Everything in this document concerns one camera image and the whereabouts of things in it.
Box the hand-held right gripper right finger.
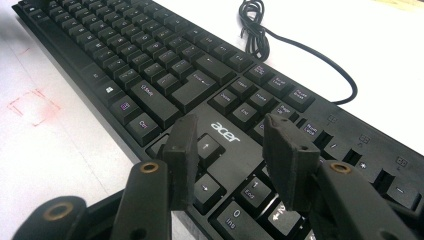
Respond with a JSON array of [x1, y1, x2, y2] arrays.
[[262, 113, 322, 213]]

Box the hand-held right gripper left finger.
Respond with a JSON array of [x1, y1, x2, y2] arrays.
[[161, 113, 201, 212]]

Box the black computer keyboard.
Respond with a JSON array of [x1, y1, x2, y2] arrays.
[[12, 0, 424, 240]]

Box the black keyboard cable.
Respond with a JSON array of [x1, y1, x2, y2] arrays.
[[237, 0, 359, 106]]

